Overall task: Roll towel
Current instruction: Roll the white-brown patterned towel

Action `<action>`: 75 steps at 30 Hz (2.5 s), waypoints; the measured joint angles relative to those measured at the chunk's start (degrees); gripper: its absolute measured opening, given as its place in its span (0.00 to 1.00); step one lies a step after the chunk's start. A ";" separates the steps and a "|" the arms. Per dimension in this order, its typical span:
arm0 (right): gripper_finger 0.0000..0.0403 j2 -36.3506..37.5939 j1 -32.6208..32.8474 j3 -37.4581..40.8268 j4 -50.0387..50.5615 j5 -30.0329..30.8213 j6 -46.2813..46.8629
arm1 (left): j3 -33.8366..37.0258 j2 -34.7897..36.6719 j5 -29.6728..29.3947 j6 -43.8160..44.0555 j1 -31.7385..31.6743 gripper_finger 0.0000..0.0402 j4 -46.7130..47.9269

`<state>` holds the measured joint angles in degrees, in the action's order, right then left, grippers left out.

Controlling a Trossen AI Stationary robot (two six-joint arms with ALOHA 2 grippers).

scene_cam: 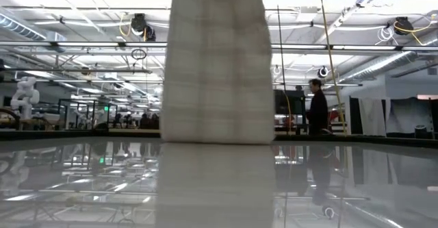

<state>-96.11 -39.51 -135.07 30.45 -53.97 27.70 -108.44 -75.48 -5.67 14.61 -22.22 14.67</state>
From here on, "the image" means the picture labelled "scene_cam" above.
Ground plaid white beige towel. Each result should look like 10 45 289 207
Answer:
159 0 275 145

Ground person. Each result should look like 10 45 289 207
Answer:
306 79 331 136
138 113 151 130
149 113 161 130

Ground black monitor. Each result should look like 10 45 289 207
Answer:
273 89 307 135

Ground white hanging cloth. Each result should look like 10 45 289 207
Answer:
358 97 387 137

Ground grey hanging cloth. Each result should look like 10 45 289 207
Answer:
385 97 434 135

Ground white robot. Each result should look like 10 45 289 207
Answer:
10 76 40 119

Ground black cylindrical bin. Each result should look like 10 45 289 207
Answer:
414 124 428 139

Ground yellow cable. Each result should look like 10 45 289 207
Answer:
318 0 347 136

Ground black frame enclosure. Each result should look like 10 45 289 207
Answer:
57 99 119 130

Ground silver air duct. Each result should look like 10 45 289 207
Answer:
0 8 66 44
338 38 438 84

